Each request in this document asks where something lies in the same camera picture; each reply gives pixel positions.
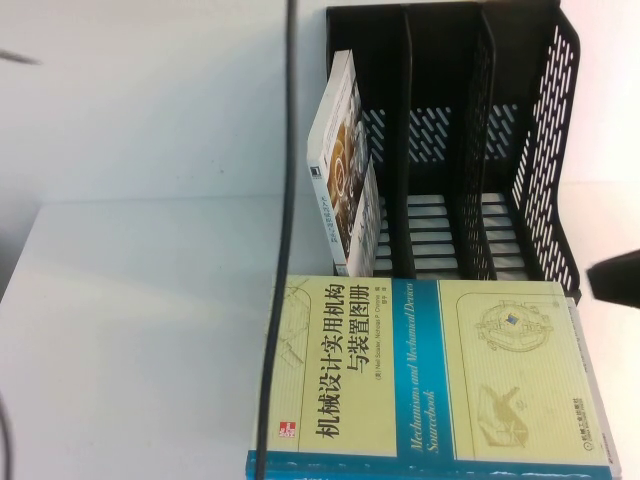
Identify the yellow mechanical devices book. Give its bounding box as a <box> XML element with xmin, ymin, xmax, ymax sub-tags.
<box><xmin>243</xmin><ymin>273</ymin><xmax>617</xmax><ymax>480</ymax></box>

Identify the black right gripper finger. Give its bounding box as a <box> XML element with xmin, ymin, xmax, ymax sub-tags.
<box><xmin>587</xmin><ymin>275</ymin><xmax>640</xmax><ymax>304</ymax></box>
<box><xmin>585</xmin><ymin>249</ymin><xmax>640</xmax><ymax>279</ymax></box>

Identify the black plastic book stand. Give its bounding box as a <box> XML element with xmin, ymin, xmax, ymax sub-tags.
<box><xmin>324</xmin><ymin>0</ymin><xmax>584</xmax><ymax>306</ymax></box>

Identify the grey cover book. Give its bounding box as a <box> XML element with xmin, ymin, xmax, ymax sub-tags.
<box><xmin>564</xmin><ymin>297</ymin><xmax>624</xmax><ymax>476</ymax></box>

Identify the black cable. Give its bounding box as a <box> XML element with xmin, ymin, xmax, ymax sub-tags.
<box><xmin>254</xmin><ymin>0</ymin><xmax>299</xmax><ymax>480</ymax></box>

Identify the white self-driving vehicle book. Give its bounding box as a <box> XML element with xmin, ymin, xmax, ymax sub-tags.
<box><xmin>305</xmin><ymin>49</ymin><xmax>387</xmax><ymax>279</ymax></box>

